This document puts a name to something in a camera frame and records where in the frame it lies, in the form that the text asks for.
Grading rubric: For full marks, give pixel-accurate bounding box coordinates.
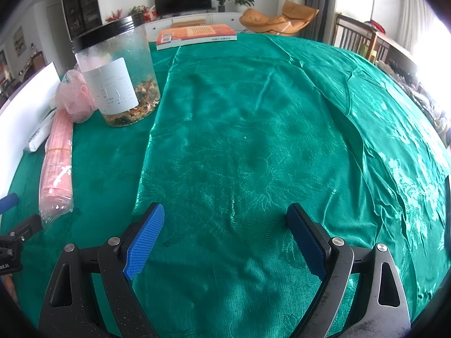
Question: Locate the pile of assorted clutter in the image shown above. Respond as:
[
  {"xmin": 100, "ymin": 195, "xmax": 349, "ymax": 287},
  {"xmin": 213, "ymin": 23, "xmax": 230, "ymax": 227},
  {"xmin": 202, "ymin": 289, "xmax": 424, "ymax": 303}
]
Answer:
[{"xmin": 377, "ymin": 60, "xmax": 451, "ymax": 148}]

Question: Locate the framed wall painting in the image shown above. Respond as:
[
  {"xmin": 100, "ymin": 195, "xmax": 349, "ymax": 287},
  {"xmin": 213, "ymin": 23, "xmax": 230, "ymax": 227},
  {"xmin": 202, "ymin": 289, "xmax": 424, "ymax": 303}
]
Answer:
[{"xmin": 13, "ymin": 26, "xmax": 28, "ymax": 57}]

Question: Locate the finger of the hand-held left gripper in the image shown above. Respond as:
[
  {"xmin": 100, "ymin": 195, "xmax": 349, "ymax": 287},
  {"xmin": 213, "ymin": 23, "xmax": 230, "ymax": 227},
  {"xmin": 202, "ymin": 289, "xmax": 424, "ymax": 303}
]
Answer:
[
  {"xmin": 0, "ymin": 214, "xmax": 42, "ymax": 244},
  {"xmin": 0, "ymin": 194, "xmax": 18, "ymax": 214}
]

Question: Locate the white sheer curtain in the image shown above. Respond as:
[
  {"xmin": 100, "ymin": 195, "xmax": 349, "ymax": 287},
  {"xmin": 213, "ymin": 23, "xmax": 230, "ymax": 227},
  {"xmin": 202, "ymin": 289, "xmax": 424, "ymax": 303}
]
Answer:
[{"xmin": 370, "ymin": 0, "xmax": 414, "ymax": 53}]

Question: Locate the pink mesh bath pouf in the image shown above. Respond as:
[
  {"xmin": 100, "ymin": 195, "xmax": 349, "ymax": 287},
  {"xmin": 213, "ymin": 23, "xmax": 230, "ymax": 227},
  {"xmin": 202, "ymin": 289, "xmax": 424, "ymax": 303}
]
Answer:
[{"xmin": 56, "ymin": 70, "xmax": 97, "ymax": 124}]

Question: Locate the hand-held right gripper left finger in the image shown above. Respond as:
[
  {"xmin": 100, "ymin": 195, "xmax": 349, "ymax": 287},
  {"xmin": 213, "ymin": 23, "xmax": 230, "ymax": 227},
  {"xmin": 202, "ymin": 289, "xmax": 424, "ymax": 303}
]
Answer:
[{"xmin": 38, "ymin": 202, "xmax": 166, "ymax": 338}]

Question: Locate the white tv cabinet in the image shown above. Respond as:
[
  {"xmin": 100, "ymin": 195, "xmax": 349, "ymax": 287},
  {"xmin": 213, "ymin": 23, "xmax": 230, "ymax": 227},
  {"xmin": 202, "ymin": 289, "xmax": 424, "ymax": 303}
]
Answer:
[{"xmin": 144, "ymin": 11, "xmax": 244, "ymax": 40}]

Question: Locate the green satin tablecloth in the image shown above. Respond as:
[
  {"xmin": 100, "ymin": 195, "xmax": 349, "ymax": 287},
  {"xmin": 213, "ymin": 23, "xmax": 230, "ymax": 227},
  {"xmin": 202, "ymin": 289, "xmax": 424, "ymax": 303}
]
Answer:
[{"xmin": 7, "ymin": 32, "xmax": 451, "ymax": 338}]

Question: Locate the wooden stool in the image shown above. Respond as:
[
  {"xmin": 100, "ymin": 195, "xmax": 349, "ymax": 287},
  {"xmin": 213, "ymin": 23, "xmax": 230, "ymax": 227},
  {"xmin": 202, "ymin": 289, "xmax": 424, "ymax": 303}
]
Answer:
[{"xmin": 171, "ymin": 19, "xmax": 207, "ymax": 28}]

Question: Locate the orange book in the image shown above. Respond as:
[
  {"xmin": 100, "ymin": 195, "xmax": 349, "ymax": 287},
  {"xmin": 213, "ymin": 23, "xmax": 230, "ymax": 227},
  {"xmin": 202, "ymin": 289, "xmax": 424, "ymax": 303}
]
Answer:
[{"xmin": 156, "ymin": 24, "xmax": 237, "ymax": 50}]

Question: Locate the dark display cabinet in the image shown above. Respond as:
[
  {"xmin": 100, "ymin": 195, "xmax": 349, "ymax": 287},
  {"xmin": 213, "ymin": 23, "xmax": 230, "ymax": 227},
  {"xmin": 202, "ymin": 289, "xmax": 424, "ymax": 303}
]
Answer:
[{"xmin": 59, "ymin": 0, "xmax": 103, "ymax": 41}]

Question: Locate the pink roll in clear wrap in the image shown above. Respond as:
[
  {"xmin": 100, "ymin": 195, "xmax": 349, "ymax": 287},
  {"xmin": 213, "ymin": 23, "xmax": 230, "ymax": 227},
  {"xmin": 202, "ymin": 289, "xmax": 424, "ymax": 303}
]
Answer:
[{"xmin": 39, "ymin": 108, "xmax": 74, "ymax": 226}]

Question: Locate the orange lounge chair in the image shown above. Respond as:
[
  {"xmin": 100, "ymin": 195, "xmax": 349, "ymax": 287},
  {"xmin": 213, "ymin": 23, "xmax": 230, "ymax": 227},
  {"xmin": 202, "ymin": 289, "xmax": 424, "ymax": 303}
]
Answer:
[{"xmin": 240, "ymin": 1, "xmax": 319, "ymax": 36}]

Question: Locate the clear jar with black lid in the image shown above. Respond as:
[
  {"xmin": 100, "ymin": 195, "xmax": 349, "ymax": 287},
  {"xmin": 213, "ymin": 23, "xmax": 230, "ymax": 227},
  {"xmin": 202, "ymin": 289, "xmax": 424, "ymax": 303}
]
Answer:
[{"xmin": 70, "ymin": 11, "xmax": 162, "ymax": 127}]

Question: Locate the white cardboard box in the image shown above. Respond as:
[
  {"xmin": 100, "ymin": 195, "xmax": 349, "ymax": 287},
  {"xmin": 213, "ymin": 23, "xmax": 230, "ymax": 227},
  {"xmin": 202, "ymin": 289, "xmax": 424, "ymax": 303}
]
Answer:
[{"xmin": 0, "ymin": 61, "xmax": 62, "ymax": 198}]

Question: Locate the grey curtain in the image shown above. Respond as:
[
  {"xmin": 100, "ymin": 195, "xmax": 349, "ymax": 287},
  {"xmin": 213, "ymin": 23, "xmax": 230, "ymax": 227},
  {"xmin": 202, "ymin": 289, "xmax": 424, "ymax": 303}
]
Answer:
[{"xmin": 305, "ymin": 0, "xmax": 339, "ymax": 45}]

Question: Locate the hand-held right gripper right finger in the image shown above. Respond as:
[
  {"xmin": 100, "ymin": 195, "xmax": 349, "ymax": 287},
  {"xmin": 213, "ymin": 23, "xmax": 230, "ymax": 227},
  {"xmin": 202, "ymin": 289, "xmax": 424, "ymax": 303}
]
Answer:
[{"xmin": 285, "ymin": 203, "xmax": 411, "ymax": 338}]

